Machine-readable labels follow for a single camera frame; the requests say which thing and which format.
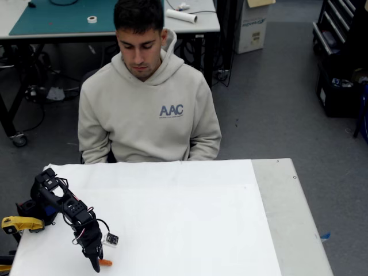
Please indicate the small orange carrot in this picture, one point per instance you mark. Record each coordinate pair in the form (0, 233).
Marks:
(107, 262)

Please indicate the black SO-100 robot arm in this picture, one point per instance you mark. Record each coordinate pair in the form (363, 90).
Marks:
(46, 195)

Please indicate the yellow black clamp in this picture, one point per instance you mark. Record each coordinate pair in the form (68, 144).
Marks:
(23, 222)

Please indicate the large white paper sheet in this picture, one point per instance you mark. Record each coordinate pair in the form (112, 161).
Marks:
(178, 218)

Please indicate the orange black clamp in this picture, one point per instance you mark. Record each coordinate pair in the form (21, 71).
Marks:
(5, 263)

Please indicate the man in beige hoodie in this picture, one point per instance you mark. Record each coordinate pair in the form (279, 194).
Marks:
(143, 120)

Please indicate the white scrap under workbench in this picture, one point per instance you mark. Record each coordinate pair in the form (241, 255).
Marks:
(55, 93)

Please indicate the white tape roll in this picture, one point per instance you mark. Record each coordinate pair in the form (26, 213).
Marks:
(92, 19)

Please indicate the green cutting mat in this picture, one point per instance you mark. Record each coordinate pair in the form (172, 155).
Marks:
(57, 17)

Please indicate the blue tape scrap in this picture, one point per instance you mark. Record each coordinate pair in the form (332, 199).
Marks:
(325, 235)

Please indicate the white paper roll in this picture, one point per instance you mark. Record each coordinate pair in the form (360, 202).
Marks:
(181, 15)

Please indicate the grey workbench with black legs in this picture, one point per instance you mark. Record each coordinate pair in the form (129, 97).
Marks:
(201, 23)

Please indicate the crumpled white wad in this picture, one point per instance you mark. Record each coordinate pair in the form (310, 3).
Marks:
(183, 5)

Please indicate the white cardboard box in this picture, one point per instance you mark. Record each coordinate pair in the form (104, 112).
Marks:
(253, 28)

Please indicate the black storage crate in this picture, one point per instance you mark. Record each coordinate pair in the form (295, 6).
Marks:
(336, 100)

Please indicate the manila folder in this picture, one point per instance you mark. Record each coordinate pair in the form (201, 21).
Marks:
(260, 2)

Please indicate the black tool cabinet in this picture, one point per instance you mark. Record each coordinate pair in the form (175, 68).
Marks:
(339, 26)

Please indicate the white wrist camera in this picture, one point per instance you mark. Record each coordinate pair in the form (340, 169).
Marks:
(111, 240)

